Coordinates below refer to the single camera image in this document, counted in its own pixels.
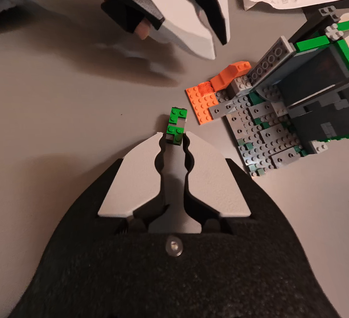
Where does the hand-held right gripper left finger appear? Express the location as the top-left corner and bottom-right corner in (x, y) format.
(98, 132), (169, 228)

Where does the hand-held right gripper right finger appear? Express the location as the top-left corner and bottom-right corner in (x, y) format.
(182, 132), (251, 228)

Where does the grey green lego building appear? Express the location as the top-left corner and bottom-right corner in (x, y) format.
(185, 5), (349, 177)

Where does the grey green lego brick stack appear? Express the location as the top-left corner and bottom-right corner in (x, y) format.
(165, 107), (188, 146)

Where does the person's left hand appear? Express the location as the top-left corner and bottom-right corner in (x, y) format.
(136, 19), (152, 40)

